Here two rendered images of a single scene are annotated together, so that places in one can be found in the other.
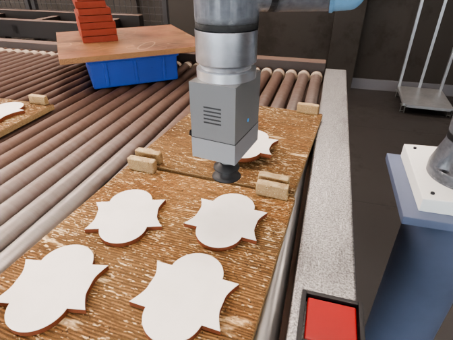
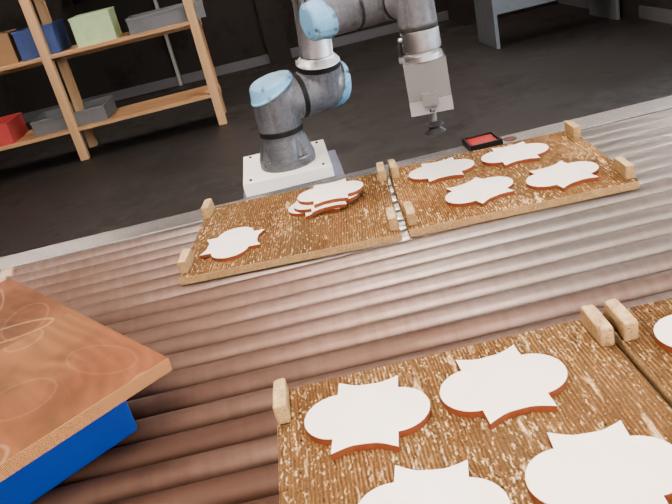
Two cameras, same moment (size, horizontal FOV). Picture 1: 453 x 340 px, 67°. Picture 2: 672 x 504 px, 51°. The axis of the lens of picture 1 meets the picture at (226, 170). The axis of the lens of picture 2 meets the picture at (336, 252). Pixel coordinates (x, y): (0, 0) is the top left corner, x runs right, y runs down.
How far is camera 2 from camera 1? 1.64 m
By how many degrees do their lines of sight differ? 90
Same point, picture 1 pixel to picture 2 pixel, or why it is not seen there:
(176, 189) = (425, 197)
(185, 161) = (376, 213)
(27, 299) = (580, 171)
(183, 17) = not seen: outside the picture
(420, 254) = not seen: hidden behind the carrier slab
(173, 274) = (508, 158)
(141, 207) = (466, 189)
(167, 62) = not seen: hidden behind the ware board
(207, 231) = (462, 166)
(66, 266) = (548, 177)
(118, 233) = (501, 181)
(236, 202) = (419, 172)
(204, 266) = (491, 156)
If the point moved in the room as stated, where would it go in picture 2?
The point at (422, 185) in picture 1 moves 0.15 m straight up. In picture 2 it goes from (314, 168) to (300, 111)
